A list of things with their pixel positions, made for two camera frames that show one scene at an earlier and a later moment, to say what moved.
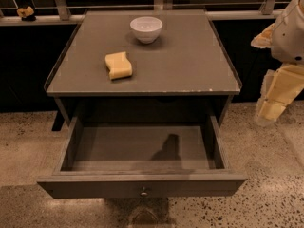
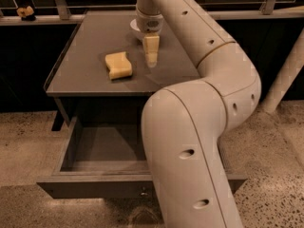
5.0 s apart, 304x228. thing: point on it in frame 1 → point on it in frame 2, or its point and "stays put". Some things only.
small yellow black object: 26,13 stays put
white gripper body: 289,37 → 150,25
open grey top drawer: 140,158 stays put
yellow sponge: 118,65 stays put
